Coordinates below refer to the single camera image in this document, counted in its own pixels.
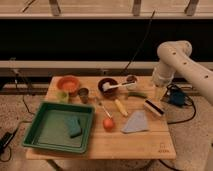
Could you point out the green plastic tray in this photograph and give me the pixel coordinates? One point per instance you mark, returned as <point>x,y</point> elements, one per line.
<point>49,131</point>

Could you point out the small grey metal cup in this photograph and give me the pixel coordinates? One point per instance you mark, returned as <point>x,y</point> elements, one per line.
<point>83,94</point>

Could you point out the orange apple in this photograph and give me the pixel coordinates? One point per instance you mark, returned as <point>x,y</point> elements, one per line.
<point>108,124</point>

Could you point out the light green cup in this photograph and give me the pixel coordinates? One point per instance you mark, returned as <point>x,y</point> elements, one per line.
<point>63,96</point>

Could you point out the orange bowl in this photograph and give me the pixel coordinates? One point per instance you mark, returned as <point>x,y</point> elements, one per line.
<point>68,83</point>

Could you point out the black white brush block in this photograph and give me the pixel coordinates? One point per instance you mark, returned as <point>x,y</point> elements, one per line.
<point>153,108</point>

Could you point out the small brown cup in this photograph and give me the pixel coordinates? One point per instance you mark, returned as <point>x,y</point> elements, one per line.
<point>133,80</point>

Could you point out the dark brown bowl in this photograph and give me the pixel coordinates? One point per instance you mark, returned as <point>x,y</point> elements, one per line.
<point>110,93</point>

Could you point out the small metal spoon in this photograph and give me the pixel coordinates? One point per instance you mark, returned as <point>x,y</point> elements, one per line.
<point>103,107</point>

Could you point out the blue grey cloth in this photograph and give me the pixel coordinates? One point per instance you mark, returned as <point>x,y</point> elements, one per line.
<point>136,123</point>

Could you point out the green cucumber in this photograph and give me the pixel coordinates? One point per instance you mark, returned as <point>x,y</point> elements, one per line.
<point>136,94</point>

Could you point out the green sponge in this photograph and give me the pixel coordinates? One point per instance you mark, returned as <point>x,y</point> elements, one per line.
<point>73,126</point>

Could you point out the white spoon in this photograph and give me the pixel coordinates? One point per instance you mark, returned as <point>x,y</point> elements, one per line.
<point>107,86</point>

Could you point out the blue black device with cables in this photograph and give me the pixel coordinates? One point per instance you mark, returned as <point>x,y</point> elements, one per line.
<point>178,98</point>

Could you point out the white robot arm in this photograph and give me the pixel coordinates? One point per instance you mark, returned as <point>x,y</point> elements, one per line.
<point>174,56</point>

